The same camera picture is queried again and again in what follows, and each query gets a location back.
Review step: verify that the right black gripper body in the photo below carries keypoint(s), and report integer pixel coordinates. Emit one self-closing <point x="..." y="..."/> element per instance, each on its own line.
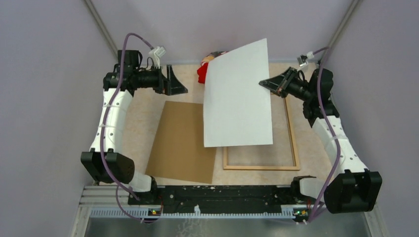
<point x="298" y="88"/>

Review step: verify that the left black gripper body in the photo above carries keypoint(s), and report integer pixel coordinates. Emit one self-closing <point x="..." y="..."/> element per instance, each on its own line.
<point x="152" y="78"/>

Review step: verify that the printed photo sheet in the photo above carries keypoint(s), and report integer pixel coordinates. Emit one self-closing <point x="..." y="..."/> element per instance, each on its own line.
<point x="236" y="109"/>

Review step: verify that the brown cardboard backing board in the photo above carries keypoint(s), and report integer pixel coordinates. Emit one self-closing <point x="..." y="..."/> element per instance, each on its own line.
<point x="178" y="150"/>

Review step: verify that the wooden picture frame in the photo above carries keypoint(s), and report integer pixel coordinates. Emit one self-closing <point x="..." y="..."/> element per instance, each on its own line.
<point x="282" y="155"/>

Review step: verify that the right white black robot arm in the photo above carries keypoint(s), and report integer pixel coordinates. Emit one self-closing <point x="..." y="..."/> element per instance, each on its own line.
<point x="337" y="144"/>

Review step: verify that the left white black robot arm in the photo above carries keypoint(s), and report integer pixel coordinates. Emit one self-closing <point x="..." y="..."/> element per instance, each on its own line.
<point x="104" y="161"/>

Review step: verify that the red crumpled cloth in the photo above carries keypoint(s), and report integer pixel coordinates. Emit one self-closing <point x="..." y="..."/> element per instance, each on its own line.
<point x="202" y="70"/>

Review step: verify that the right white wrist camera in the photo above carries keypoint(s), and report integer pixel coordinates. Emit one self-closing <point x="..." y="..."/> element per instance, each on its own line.
<point x="303" y="60"/>

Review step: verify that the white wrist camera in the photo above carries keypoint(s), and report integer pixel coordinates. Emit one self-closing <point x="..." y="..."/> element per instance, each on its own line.
<point x="303" y="60"/>
<point x="156" y="54"/>

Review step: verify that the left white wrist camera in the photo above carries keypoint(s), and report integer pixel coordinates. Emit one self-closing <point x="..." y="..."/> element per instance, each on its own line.
<point x="156" y="54"/>

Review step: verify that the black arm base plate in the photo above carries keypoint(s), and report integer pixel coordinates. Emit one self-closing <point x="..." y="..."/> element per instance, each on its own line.
<point x="219" y="199"/>

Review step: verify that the aluminium front rail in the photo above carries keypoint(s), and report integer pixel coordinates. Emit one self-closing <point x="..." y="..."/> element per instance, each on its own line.
<point x="112" y="201"/>

